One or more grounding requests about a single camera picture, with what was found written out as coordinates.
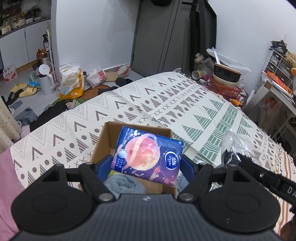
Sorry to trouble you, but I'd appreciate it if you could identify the white kitchen cabinet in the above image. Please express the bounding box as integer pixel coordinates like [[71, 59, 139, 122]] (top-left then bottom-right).
[[0, 17, 51, 70]]

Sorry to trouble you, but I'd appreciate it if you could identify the clear plastic bag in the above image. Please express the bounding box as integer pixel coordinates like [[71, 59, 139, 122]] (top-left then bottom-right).
[[206, 47, 251, 73]]

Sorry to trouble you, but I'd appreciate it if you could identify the blue-grey fluffy plush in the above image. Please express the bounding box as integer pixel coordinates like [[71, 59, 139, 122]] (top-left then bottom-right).
[[104, 173, 148, 200]]

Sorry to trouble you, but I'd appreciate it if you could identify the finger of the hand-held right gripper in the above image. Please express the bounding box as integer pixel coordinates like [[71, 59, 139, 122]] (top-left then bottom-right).
[[237, 155, 296, 208]]

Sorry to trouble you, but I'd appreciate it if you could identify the pink bed sheet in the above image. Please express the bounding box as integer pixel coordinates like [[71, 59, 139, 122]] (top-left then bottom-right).
[[0, 148, 23, 237]]

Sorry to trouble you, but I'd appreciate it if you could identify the beige bowl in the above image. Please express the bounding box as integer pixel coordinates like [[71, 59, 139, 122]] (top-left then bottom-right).
[[213, 74, 240, 88]]

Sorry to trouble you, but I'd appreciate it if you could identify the black bowl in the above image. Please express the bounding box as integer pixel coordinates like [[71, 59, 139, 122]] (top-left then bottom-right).
[[214, 62, 241, 82]]

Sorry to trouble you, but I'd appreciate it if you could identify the yellow slipper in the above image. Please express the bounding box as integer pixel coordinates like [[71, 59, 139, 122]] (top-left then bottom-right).
[[9, 83, 28, 94], [19, 87, 37, 98]]

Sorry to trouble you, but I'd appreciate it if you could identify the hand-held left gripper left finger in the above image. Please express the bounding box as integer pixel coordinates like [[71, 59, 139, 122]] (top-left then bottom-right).
[[41, 155, 117, 202]]

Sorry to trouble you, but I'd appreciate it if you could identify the brown cardboard box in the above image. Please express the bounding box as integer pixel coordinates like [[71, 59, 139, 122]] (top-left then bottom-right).
[[90, 121, 178, 200]]

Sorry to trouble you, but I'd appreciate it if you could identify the black scrunchie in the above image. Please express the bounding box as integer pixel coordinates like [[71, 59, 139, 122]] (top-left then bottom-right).
[[221, 128, 262, 169]]

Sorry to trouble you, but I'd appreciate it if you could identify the pack of water bottles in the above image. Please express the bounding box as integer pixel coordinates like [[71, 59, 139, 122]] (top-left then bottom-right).
[[2, 65, 18, 82]]

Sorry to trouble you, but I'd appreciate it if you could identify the black leaning monitor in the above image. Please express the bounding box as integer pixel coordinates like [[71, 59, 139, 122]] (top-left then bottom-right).
[[188, 0, 218, 70]]

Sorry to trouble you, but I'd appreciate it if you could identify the black slipper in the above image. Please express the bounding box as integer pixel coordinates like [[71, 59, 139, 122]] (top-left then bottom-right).
[[115, 77, 133, 87]]

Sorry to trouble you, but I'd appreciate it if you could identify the orange bag under desk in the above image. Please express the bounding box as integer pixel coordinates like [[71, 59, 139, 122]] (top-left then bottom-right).
[[259, 96, 279, 130]]

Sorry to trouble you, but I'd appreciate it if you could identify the brown drink bottle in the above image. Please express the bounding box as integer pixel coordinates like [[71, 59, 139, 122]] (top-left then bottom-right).
[[36, 49, 49, 65]]

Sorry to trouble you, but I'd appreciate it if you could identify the white red-printed plastic bag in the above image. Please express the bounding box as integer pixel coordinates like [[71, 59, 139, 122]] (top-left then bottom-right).
[[87, 67, 107, 88], [117, 64, 131, 78]]

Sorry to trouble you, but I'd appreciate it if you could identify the orange red flat box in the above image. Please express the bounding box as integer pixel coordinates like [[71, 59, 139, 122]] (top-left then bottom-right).
[[266, 71, 294, 94]]

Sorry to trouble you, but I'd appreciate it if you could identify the patterned white blanket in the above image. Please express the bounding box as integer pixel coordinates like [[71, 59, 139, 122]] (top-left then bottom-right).
[[10, 71, 296, 232]]

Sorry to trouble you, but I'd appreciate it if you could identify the dark spray bottle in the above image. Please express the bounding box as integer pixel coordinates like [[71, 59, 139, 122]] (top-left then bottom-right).
[[43, 34, 51, 52]]

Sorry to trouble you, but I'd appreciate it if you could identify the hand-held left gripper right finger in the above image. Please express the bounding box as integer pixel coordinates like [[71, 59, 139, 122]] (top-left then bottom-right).
[[177, 155, 252, 202]]

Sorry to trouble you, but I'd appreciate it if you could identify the yellow rice bag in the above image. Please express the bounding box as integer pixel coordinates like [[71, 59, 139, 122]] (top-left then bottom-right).
[[59, 63, 84, 100]]

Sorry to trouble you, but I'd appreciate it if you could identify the white desk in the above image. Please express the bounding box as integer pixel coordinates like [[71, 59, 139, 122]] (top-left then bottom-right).
[[261, 70, 296, 149]]

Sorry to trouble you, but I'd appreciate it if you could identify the red plastic basket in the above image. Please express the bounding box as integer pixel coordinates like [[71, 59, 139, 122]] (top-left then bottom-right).
[[208, 75, 243, 96]]

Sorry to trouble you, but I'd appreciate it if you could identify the grey wardrobe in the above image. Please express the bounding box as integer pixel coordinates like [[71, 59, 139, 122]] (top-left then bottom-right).
[[131, 0, 199, 77]]

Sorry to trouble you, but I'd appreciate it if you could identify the white thermos jug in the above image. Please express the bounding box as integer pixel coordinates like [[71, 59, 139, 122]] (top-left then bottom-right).
[[38, 64, 56, 95]]

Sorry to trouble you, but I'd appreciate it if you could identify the dotted beige cloth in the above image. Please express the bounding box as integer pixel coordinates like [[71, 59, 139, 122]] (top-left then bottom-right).
[[0, 96, 22, 153]]

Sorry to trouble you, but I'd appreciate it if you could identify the purple tissue pack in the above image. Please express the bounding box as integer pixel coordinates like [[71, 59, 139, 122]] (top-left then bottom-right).
[[110, 126, 184, 187]]

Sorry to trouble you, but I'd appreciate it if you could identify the grey fluffy rug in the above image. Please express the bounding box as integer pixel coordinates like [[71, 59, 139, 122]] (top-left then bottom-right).
[[15, 107, 37, 127]]

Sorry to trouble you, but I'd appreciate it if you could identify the grey drawer organiser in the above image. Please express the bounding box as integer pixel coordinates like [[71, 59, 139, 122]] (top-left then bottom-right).
[[265, 50, 293, 77]]

